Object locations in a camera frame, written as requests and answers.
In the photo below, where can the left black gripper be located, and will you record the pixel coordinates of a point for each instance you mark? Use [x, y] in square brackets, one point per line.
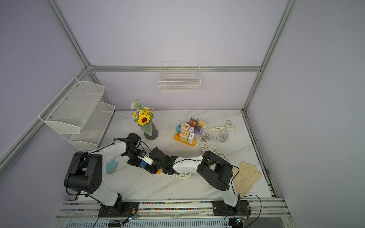
[134, 163]

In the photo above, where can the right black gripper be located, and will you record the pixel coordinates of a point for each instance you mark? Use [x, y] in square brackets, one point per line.
[151, 169]

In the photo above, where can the blue cube plug adapter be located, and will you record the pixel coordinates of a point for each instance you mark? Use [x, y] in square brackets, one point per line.
[143, 164]

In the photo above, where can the beige cube plug adapter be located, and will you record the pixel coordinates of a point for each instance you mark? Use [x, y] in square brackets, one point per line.
[184, 136]

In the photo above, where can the white charger plug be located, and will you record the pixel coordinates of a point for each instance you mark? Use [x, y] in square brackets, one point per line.
[191, 138]

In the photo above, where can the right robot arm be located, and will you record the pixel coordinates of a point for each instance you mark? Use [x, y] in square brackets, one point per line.
[214, 169]

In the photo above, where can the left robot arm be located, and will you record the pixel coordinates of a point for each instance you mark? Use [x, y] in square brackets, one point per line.
[85, 173]

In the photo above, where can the light blue mouse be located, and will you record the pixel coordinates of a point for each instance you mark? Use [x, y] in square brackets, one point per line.
[111, 167]

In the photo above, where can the dark grey ribbed vase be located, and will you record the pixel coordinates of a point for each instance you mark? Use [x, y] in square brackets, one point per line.
[150, 131]

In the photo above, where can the sunflower bouquet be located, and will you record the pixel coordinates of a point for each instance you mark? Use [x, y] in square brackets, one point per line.
[143, 116]

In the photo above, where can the teal power strip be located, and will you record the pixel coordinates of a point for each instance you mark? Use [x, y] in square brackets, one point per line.
[178, 128]

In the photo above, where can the pink butterfly cube adapter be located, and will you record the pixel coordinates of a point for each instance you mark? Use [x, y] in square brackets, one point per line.
[185, 127]

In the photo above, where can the small white cube adapter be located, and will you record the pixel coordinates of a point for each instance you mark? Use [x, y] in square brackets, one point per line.
[191, 129]

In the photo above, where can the purple cube adapter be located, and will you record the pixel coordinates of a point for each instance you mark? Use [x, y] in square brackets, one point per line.
[199, 130]

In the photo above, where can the brown cube adapter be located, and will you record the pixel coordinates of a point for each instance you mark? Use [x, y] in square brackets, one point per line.
[193, 123]

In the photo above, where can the yellow cube adapter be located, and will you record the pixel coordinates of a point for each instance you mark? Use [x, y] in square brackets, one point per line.
[202, 124]

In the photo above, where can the white two-tier mesh shelf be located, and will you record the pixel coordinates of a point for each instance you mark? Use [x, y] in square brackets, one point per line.
[79, 115]

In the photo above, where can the beige work glove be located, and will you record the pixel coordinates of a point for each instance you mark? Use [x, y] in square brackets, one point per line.
[245, 177]

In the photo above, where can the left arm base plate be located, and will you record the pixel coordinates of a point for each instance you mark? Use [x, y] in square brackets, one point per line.
[121, 209]

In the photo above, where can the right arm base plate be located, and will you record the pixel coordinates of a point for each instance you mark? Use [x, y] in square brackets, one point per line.
[241, 209]

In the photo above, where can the aluminium front rail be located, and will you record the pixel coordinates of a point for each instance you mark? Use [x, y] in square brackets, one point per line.
[181, 213]

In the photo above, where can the white wire wall basket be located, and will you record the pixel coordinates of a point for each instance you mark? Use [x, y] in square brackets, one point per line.
[179, 76]

